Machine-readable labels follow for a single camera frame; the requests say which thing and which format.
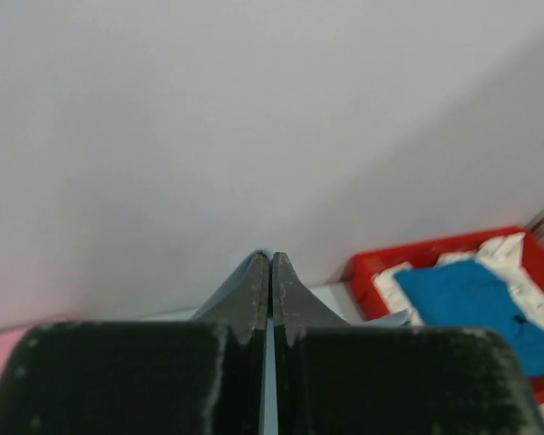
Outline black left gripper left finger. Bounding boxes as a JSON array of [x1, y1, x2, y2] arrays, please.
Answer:
[[0, 253, 270, 434]]

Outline blue t-shirt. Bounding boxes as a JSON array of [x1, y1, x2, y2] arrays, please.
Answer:
[[393, 260, 544, 377]]

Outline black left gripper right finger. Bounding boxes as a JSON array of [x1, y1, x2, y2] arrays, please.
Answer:
[[270, 252, 544, 434]]

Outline white t-shirt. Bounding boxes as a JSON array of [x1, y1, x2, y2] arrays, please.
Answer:
[[355, 228, 544, 329]]

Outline red plastic bin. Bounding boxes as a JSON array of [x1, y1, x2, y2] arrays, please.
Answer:
[[352, 227, 544, 403]]

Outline grey polo shirt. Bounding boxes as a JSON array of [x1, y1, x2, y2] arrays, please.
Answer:
[[191, 251, 408, 434]]

